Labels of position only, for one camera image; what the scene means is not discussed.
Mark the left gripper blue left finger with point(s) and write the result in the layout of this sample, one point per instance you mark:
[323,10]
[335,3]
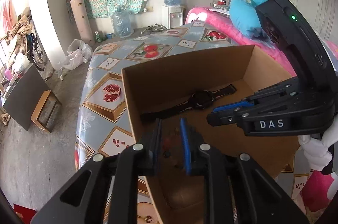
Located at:
[152,142]

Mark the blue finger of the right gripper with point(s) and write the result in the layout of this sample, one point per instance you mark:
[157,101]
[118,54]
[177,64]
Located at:
[235,105]
[221,118]

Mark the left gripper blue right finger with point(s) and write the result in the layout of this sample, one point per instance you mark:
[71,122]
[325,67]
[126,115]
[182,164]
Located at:
[191,141]

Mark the white gloved right hand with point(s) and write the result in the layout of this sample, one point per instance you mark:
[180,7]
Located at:
[321,153]

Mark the black wrist watch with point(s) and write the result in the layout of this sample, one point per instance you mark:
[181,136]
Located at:
[199,100]

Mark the brown cardboard box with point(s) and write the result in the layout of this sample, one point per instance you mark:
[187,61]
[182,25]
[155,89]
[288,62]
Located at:
[225,177]

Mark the patterned fruit tablecloth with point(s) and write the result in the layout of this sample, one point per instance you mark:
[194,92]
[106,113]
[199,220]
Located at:
[118,68]

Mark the blue floral pillow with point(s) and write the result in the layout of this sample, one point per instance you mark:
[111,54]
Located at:
[244,17]

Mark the small wooden stool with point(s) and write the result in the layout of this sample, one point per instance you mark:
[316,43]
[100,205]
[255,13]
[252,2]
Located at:
[44,110]

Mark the white plastic bags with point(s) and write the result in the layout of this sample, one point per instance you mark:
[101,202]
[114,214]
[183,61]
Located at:
[78,53]

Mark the white water dispenser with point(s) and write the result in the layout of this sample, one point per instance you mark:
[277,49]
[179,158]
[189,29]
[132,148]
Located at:
[172,16]

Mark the empty water jug on floor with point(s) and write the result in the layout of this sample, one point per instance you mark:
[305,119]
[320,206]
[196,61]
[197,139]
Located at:
[121,23]

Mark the dark grey cabinet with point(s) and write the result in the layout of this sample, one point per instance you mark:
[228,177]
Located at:
[23,97]

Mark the rolled beige mat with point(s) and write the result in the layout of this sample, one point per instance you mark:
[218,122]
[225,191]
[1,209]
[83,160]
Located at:
[82,21]

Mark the pile of clothes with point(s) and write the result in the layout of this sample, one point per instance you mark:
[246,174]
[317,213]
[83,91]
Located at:
[23,38]

